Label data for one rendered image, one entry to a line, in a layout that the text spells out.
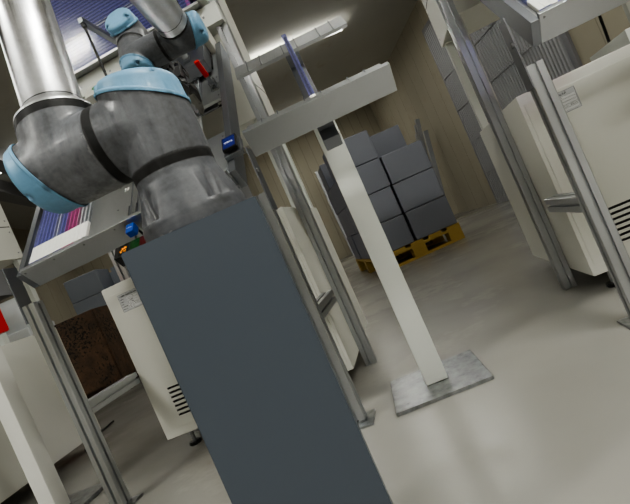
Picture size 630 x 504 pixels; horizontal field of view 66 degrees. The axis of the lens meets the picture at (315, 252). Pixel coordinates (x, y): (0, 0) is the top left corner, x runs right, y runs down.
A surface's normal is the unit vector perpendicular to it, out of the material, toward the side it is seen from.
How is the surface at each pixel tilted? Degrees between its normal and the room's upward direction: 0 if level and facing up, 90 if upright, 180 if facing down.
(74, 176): 123
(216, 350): 90
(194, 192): 72
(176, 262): 90
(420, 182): 90
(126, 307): 90
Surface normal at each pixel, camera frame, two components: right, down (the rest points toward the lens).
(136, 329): -0.17, 0.08
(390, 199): 0.04, 0.00
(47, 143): -0.18, -0.18
